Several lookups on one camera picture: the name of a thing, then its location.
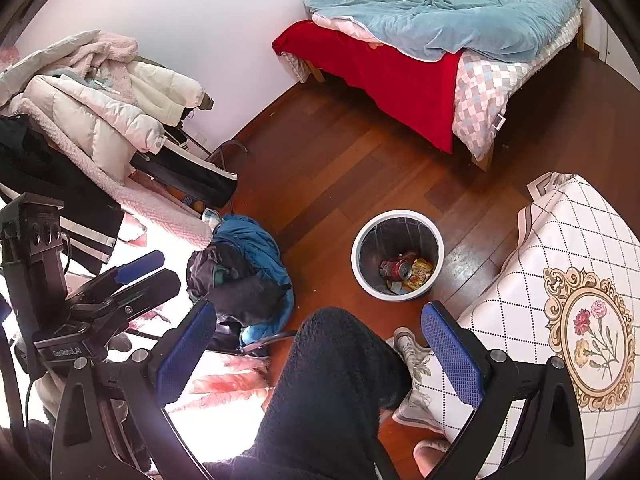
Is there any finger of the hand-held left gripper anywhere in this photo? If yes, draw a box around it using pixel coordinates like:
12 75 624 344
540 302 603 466
82 251 166 298
70 270 182 331

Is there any dark grey garment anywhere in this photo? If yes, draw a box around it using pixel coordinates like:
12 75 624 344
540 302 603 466
186 245 286 327

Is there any pile of jackets on chair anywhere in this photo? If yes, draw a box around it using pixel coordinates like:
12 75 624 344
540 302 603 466
0 30 216 252

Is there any checkered bed sheet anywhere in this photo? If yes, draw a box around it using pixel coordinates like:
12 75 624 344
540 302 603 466
452 10 583 161

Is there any orange yellow snack packet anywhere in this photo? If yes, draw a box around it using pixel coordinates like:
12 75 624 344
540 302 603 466
401 258 434 292

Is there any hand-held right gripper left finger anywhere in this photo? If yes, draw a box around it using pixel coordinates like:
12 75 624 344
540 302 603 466
50 300 218 480

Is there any red can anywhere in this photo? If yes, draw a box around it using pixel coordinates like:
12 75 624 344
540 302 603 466
379 255 414 282

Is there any person's foot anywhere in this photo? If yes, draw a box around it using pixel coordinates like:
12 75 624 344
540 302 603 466
414 438 454 479

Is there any blue and black clothes pile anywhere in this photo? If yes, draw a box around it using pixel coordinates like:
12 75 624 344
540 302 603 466
212 214 294 347

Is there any red blanket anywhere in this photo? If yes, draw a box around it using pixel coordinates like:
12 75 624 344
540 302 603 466
272 25 461 153

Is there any white sneaker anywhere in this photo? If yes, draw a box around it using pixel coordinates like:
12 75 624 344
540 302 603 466
391 326 449 434

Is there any white round waste bin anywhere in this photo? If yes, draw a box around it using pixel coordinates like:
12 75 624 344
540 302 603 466
351 211 445 302

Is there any light blue blanket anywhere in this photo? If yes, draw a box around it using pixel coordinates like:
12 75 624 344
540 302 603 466
306 0 581 63

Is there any pink floral cloth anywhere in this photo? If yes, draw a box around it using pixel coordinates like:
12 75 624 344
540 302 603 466
120 305 273 466

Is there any metal chair frame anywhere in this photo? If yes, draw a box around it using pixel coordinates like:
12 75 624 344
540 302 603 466
204 140 251 213

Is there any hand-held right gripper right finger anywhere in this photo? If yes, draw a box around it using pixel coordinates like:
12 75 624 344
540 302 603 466
421 301 586 480

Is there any person's leg in black pants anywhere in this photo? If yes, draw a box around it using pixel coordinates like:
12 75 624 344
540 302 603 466
200 306 417 480

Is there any white puffer jacket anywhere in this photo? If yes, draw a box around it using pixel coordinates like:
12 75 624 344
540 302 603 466
22 59 206 173

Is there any black garment with white stripes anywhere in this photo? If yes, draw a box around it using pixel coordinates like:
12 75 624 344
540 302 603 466
0 114 126 277

